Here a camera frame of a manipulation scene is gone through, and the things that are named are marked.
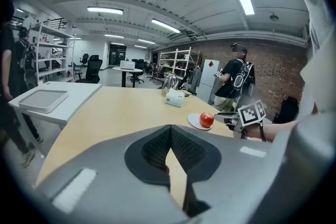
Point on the white tissue box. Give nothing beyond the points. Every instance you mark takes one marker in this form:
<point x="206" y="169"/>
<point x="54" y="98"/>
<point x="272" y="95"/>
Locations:
<point x="174" y="98"/>

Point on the black bag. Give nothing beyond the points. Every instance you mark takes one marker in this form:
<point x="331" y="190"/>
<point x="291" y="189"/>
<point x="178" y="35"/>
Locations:
<point x="287" y="110"/>

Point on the small white plate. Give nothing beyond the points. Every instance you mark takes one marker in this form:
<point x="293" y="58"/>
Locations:
<point x="193" y="120"/>

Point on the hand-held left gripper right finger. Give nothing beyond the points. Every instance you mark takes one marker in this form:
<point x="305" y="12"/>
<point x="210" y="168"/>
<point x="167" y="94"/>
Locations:
<point x="236" y="181"/>

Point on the grey rectangular tray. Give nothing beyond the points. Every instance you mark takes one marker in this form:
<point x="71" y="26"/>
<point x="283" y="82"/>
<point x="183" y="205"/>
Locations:
<point x="43" y="99"/>

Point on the person's grey shirt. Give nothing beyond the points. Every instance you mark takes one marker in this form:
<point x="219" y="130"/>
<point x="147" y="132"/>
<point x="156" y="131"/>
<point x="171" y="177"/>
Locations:
<point x="320" y="73"/>

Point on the red apple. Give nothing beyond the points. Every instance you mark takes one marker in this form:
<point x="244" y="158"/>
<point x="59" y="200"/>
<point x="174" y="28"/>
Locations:
<point x="207" y="120"/>

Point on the white metal shelving unit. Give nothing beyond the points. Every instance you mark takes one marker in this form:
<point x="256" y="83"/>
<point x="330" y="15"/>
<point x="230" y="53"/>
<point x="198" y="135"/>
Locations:
<point x="174" y="60"/>
<point x="52" y="59"/>

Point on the shiny silver kettle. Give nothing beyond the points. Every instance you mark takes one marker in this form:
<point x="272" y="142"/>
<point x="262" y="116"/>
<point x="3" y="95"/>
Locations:
<point x="169" y="84"/>

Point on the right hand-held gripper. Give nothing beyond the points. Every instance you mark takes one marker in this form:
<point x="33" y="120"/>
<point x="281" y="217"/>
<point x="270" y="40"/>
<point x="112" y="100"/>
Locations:
<point x="250" y="112"/>

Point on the grey hanging jacket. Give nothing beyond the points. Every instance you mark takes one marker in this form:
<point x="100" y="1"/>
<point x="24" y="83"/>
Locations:
<point x="195" y="78"/>

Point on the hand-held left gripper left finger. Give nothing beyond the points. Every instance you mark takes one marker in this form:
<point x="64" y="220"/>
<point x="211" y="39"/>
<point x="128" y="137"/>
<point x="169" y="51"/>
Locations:
<point x="110" y="181"/>

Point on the white desk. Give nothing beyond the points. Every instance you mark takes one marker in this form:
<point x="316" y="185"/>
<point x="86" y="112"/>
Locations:
<point x="78" y="91"/>

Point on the refrigerator with red sticker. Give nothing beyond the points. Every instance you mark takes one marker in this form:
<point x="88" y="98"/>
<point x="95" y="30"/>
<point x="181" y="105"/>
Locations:
<point x="208" y="81"/>

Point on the grey plastic chair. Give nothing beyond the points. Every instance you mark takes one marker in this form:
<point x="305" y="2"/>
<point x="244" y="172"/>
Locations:
<point x="76" y="70"/>

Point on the person's right forearm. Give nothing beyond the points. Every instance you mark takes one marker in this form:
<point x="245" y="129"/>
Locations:
<point x="278" y="129"/>

